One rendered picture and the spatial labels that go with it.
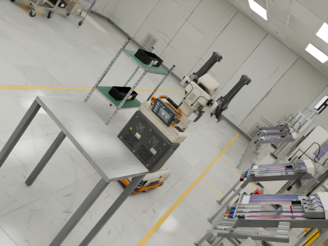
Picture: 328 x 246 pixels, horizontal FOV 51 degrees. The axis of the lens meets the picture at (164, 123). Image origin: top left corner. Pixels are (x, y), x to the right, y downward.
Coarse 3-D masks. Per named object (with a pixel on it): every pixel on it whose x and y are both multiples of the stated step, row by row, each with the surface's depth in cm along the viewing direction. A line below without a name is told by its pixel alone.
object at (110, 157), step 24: (24, 120) 210; (72, 120) 210; (96, 120) 233; (96, 144) 204; (120, 144) 227; (96, 168) 186; (120, 168) 199; (144, 168) 221; (96, 192) 185; (72, 216) 192
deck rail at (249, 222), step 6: (240, 222) 270; (246, 222) 268; (252, 222) 267; (258, 222) 265; (264, 222) 264; (270, 222) 262; (276, 222) 261; (288, 222) 258; (294, 222) 257; (300, 222) 256; (306, 222) 255; (312, 222) 253; (318, 222) 252; (324, 222) 251
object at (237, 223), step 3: (327, 186) 308; (237, 222) 266; (234, 225) 267; (237, 225) 266; (231, 231) 268; (195, 240) 362; (228, 240) 345; (231, 240) 345; (234, 240) 344; (195, 243) 357; (234, 243) 345; (237, 243) 343; (261, 243) 298; (264, 243) 296; (267, 243) 295
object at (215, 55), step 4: (216, 52) 388; (212, 56) 385; (216, 56) 384; (220, 56) 388; (208, 60) 386; (212, 60) 385; (204, 64) 387; (208, 64) 386; (200, 68) 388; (204, 68) 386; (196, 72) 389; (200, 72) 387; (200, 76) 391; (196, 80) 386
